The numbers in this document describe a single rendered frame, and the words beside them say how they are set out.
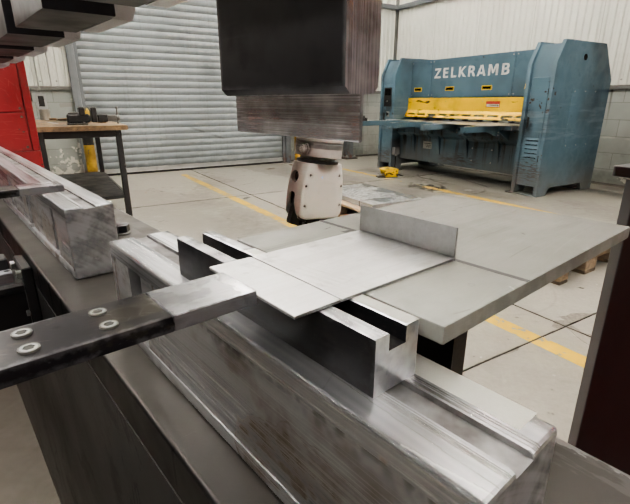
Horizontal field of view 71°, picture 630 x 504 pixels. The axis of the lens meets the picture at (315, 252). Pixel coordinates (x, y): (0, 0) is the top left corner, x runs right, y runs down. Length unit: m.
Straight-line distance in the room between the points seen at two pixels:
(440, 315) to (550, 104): 5.72
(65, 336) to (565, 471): 0.30
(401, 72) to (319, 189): 7.00
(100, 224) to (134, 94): 7.10
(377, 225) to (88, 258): 0.43
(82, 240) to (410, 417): 0.52
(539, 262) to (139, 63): 7.56
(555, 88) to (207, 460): 5.80
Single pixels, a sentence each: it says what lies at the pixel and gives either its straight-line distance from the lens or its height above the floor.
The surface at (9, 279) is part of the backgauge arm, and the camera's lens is 0.80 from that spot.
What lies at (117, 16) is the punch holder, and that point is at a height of 1.18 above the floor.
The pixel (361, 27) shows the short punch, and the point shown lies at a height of 1.13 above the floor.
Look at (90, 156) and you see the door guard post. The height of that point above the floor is 0.37.
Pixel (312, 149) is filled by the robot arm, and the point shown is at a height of 1.02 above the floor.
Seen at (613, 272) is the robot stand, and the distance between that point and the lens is 0.90.
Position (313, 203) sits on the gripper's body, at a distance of 0.78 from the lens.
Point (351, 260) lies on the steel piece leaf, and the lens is 0.28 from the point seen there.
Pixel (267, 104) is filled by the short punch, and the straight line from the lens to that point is 0.25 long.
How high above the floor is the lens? 1.10
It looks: 19 degrees down
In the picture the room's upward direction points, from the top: straight up
